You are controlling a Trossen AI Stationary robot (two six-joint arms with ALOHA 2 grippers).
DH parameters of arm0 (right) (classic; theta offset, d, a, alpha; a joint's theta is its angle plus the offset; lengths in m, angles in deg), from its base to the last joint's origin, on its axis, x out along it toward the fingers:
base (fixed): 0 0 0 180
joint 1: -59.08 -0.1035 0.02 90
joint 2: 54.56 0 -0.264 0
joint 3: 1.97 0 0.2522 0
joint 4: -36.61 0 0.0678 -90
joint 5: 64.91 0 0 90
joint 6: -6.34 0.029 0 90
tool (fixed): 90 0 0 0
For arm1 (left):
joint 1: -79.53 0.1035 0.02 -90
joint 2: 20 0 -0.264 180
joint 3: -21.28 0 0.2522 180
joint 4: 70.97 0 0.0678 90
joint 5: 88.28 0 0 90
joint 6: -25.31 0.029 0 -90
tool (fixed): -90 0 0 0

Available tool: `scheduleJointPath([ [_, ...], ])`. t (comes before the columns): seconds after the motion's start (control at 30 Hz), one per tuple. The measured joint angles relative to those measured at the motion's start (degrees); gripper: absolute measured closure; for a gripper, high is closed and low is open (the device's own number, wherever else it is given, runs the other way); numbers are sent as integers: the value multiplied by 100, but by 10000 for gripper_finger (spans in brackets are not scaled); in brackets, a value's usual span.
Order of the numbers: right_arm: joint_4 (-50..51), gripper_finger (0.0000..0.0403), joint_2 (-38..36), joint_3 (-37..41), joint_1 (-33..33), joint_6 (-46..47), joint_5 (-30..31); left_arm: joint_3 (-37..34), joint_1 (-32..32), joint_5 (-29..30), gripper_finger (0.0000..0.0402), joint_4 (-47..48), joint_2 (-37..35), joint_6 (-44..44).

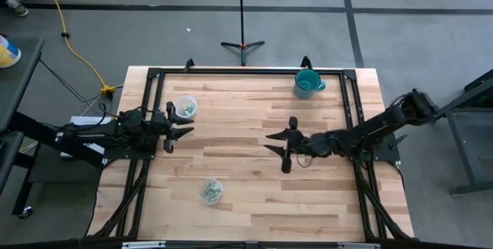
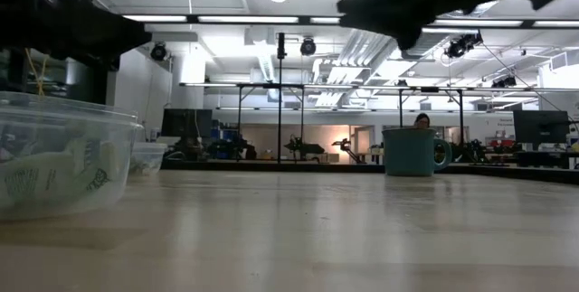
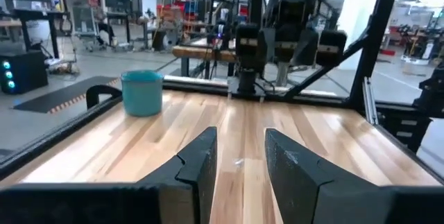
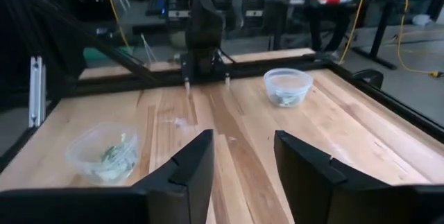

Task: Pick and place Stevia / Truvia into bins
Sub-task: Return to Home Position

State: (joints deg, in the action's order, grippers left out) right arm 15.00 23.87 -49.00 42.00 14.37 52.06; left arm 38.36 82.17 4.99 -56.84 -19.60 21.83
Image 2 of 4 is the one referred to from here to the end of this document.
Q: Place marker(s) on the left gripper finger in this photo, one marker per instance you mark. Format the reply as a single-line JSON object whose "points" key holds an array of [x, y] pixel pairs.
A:
{"points": [[104, 39]]}

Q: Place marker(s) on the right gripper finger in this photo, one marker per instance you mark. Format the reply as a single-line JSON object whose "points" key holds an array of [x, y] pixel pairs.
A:
{"points": [[410, 40], [393, 2]]}

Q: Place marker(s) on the black background robot arm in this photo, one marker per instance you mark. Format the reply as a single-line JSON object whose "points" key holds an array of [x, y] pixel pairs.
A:
{"points": [[346, 145], [307, 148]]}

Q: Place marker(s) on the person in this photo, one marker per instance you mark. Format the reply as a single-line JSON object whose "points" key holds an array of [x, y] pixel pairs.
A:
{"points": [[422, 121]]}

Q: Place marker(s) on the overhead light bar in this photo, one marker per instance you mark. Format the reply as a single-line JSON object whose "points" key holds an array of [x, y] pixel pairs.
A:
{"points": [[305, 20]]}

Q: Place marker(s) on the clear plastic bowl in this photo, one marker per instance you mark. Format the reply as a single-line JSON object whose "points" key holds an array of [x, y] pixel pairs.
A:
{"points": [[122, 147], [147, 156]]}

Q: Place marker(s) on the teal ceramic mug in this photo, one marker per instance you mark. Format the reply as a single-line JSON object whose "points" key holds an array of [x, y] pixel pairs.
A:
{"points": [[409, 152]]}

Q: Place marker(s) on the black computer monitor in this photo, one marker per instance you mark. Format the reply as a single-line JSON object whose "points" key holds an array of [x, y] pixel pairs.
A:
{"points": [[186, 122], [540, 127]]}

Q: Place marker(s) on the black tripod stand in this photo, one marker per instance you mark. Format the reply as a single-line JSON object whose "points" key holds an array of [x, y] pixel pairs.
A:
{"points": [[279, 111]]}

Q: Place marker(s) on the blue storage boxes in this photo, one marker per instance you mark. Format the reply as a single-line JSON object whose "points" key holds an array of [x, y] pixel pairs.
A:
{"points": [[221, 140]]}

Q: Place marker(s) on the black ceiling camera cluster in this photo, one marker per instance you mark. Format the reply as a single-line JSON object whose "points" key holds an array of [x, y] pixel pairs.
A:
{"points": [[461, 45], [504, 81]]}

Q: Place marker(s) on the black background rig frame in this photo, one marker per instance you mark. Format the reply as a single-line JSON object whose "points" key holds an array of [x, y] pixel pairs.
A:
{"points": [[429, 89], [271, 86]]}

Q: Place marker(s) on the round black ceiling camera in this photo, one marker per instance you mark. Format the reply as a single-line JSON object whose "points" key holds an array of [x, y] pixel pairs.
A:
{"points": [[308, 46], [158, 51]]}

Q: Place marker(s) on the black aluminium table frame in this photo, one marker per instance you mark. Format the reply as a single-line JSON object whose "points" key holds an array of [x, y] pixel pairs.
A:
{"points": [[226, 165]]}

